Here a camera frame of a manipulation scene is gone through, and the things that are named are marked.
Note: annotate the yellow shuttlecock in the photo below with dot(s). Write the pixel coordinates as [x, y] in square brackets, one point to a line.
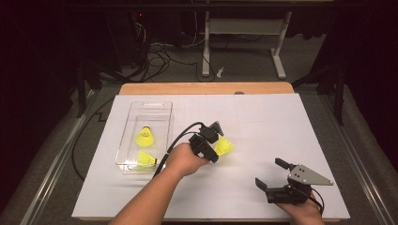
[146, 158]
[224, 146]
[144, 138]

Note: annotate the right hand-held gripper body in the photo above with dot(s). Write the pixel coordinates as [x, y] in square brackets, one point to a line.
[303, 176]

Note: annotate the clear plastic tray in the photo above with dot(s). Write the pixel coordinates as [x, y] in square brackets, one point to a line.
[150, 115]

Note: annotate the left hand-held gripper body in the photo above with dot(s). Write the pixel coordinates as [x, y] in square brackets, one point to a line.
[203, 145]

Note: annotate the person's left hand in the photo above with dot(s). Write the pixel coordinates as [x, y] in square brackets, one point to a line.
[184, 159]

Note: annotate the black metal stand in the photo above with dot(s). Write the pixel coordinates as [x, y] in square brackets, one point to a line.
[82, 93]
[339, 100]

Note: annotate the small white floor object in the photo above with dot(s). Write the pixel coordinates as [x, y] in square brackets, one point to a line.
[220, 72]

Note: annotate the wooden table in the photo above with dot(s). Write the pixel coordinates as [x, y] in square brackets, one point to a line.
[187, 88]

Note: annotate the white metal desk frame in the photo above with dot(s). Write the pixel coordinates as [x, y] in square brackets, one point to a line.
[247, 26]

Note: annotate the grey round table grommet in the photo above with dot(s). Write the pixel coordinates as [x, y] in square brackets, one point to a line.
[239, 92]

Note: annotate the person's right hand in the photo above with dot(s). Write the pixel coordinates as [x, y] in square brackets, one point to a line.
[302, 211]

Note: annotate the black computer tower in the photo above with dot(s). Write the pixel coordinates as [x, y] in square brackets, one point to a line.
[131, 37]

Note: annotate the white paper sheet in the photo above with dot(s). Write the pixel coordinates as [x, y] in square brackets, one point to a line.
[266, 118]

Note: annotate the aluminium floor rail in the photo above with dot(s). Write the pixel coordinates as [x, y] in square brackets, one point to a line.
[54, 170]
[362, 172]

